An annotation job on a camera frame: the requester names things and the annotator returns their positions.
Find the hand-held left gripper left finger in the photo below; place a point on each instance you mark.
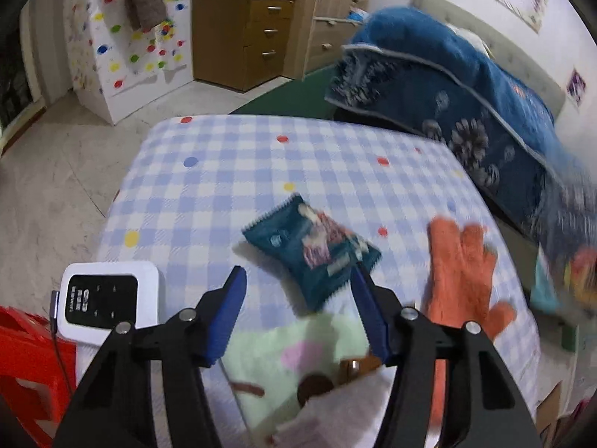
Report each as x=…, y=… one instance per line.
x=228, y=317

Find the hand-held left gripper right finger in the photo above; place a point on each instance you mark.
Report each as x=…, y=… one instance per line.
x=371, y=317

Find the teal snack packet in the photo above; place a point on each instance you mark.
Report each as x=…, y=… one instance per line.
x=308, y=252

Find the pale green printed towel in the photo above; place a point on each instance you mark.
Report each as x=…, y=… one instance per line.
x=266, y=354

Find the orange fleece glove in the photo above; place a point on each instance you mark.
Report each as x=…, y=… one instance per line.
x=459, y=280

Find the white electronic device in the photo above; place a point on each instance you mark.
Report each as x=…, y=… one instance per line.
x=112, y=298

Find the blue checked tablecloth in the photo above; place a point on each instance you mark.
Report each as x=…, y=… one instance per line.
x=280, y=172

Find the cardboard box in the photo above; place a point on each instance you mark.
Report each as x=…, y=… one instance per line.
x=550, y=406

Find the red plastic stool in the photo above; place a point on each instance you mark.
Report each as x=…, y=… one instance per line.
x=28, y=359

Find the blurred colourful packet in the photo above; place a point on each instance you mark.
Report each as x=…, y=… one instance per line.
x=583, y=270

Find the green floor mat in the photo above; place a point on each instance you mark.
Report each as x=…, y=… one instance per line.
x=289, y=98

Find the blue patterned blanket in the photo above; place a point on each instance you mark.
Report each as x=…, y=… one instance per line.
x=443, y=88

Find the wooden drawer cabinet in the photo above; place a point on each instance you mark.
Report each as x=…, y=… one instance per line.
x=242, y=42

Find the white dotted cabinet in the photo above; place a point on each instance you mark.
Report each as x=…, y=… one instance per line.
x=121, y=56

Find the grey upholstered bed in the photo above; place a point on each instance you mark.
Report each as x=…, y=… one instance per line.
x=513, y=56

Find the wooden wardrobe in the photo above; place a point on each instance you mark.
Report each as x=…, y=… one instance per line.
x=326, y=14

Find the small wall poster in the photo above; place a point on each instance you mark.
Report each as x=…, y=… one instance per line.
x=576, y=86

